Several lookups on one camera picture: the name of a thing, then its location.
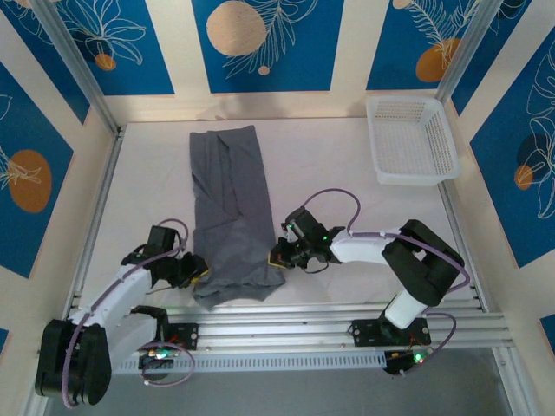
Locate grey t-shirt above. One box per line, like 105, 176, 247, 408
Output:
188, 124, 287, 311

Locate circuit board with LEDs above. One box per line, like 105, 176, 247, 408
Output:
137, 344, 186, 373
383, 348, 430, 377

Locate left gripper thin black cable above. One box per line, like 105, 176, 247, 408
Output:
146, 280, 175, 296

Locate grey slotted cable duct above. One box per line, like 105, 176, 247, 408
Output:
116, 351, 388, 374

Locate aluminium base frame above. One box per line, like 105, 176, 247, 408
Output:
64, 302, 508, 354

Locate aluminium corner post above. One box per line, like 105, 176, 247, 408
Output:
434, 0, 506, 105
32, 0, 127, 138

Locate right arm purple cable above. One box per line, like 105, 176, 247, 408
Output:
302, 188, 472, 378

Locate white table cover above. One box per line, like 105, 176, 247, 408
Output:
93, 116, 478, 309

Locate white perforated plastic basket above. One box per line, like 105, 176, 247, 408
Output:
364, 95, 461, 187

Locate gripper thin black cable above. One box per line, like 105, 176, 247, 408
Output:
300, 257, 330, 276
146, 280, 175, 296

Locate right gripper thin black cable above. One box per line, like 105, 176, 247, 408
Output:
300, 257, 330, 276

